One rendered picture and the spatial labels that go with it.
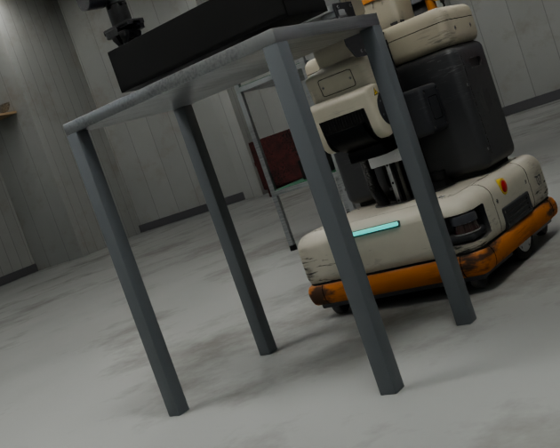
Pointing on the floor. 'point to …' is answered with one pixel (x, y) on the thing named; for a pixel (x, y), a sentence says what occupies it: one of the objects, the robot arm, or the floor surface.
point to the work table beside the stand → (331, 212)
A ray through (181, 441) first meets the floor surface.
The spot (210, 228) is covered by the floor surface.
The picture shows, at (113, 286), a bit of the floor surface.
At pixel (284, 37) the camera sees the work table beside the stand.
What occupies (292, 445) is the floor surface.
